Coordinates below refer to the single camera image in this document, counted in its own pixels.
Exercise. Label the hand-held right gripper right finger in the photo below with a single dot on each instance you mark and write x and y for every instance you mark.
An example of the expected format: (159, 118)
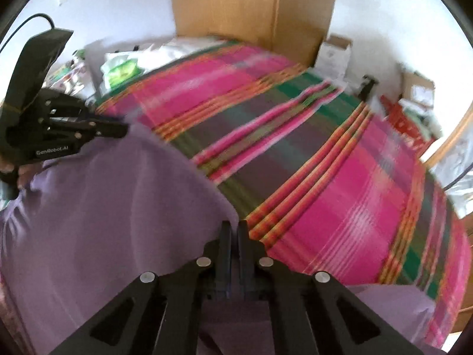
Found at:
(244, 259)

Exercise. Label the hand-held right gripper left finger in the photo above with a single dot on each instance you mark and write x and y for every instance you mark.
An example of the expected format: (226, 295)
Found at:
(223, 259)

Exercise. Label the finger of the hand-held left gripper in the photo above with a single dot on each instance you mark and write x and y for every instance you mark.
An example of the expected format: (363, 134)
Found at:
(107, 122)
(111, 133)

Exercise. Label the purple fleece pants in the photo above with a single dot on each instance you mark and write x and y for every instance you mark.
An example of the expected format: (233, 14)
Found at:
(111, 229)

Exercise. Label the person's left hand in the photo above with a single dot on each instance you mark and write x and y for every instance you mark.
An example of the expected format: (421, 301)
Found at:
(29, 175)

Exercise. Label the green tissue pack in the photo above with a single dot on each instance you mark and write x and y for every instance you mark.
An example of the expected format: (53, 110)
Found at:
(120, 72)

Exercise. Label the white plastic bag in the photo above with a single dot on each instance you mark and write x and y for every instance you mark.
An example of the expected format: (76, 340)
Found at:
(177, 51)

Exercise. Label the plaid bed sheet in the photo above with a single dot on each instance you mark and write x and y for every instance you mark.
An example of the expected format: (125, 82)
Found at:
(314, 173)

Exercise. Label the wooden wardrobe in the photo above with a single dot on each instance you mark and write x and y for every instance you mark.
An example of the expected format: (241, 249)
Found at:
(251, 7)

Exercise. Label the red packet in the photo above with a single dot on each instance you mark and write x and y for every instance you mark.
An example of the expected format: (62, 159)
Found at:
(404, 125)

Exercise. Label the black clip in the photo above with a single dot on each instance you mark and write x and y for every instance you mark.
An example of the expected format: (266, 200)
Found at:
(366, 87)

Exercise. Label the white open box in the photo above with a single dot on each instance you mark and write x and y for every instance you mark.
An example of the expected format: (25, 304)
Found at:
(332, 59)

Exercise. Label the clear plastic door curtain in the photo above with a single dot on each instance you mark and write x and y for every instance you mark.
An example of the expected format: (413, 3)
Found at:
(454, 170)

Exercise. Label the labelled cardboard box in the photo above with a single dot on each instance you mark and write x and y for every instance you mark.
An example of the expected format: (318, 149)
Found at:
(417, 90)

